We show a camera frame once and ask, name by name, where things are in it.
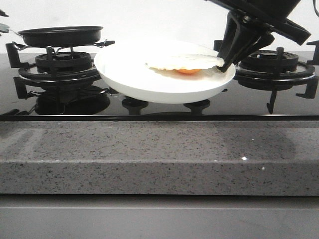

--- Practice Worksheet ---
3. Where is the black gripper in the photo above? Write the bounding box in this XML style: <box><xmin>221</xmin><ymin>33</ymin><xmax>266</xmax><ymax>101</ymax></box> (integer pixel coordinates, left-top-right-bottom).
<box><xmin>213</xmin><ymin>0</ymin><xmax>311</xmax><ymax>72</ymax></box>

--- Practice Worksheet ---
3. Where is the fried egg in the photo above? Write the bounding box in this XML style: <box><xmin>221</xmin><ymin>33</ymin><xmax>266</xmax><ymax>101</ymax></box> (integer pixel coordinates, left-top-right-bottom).
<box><xmin>144</xmin><ymin>54</ymin><xmax>225</xmax><ymax>79</ymax></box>

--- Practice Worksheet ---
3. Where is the white plate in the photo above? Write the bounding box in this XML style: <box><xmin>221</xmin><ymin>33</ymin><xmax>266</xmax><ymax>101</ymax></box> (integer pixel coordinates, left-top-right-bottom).
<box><xmin>94</xmin><ymin>39</ymin><xmax>236</xmax><ymax>104</ymax></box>

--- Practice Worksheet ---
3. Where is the black frying pan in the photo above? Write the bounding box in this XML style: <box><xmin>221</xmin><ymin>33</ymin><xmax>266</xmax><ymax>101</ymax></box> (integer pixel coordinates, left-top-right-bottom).
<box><xmin>0</xmin><ymin>23</ymin><xmax>104</xmax><ymax>48</ymax></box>

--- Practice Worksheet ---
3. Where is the right black gas burner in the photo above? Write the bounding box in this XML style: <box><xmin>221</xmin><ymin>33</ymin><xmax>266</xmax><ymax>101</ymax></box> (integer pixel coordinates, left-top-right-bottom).
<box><xmin>235</xmin><ymin>47</ymin><xmax>315</xmax><ymax>83</ymax></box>

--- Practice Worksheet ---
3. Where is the black gas burner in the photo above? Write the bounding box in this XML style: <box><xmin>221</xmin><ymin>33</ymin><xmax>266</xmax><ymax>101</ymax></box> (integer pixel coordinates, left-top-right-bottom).
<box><xmin>18</xmin><ymin>52</ymin><xmax>101</xmax><ymax>83</ymax></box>
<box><xmin>235</xmin><ymin>47</ymin><xmax>315</xmax><ymax>83</ymax></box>

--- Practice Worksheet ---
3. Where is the right black pan support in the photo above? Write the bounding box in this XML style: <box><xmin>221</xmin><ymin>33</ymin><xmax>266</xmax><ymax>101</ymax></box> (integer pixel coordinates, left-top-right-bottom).
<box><xmin>213</xmin><ymin>39</ymin><xmax>319</xmax><ymax>100</ymax></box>

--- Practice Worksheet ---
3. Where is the black pan support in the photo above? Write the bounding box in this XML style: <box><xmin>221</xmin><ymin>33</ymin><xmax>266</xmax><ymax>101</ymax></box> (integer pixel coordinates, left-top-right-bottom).
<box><xmin>213</xmin><ymin>39</ymin><xmax>319</xmax><ymax>100</ymax></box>
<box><xmin>6</xmin><ymin>42</ymin><xmax>108</xmax><ymax>104</ymax></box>

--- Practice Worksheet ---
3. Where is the left black gas burner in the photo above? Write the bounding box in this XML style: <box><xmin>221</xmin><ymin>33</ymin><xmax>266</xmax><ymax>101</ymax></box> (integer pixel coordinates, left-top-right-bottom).
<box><xmin>18</xmin><ymin>52</ymin><xmax>101</xmax><ymax>83</ymax></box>

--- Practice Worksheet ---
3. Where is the black glass cooktop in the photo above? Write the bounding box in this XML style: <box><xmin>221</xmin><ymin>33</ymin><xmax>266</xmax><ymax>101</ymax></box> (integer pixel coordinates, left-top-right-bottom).
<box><xmin>0</xmin><ymin>54</ymin><xmax>319</xmax><ymax>121</ymax></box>

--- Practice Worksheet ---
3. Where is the left black pan support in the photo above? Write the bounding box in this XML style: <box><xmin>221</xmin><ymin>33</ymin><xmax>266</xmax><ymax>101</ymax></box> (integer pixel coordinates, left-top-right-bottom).
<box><xmin>6</xmin><ymin>42</ymin><xmax>108</xmax><ymax>104</ymax></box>

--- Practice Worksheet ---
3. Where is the wire pan reducer ring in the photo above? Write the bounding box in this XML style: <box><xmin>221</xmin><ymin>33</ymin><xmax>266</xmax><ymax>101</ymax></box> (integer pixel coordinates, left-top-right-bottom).
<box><xmin>11</xmin><ymin>39</ymin><xmax>115</xmax><ymax>54</ymax></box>

